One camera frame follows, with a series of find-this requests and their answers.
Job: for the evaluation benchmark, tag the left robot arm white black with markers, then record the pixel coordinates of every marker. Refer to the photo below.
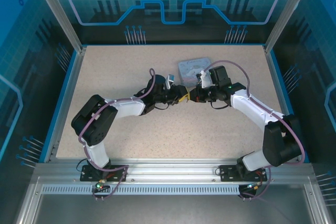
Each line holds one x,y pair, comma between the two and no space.
126,108

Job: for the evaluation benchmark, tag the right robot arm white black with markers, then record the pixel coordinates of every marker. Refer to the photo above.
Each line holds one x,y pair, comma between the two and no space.
249,103

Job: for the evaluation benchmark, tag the pastel cartoon tin box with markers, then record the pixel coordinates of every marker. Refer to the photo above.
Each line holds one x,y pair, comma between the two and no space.
191,65

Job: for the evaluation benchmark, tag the aluminium mounting rail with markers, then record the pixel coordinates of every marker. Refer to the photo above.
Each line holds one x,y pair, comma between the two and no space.
170,169

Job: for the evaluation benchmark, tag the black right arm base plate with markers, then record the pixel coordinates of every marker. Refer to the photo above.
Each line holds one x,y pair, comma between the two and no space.
228,172

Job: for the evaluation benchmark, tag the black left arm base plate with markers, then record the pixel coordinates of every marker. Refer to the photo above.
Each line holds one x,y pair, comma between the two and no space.
115,174

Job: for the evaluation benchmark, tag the aluminium frame post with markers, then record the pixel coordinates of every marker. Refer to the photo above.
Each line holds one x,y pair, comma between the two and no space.
288,11
57,11

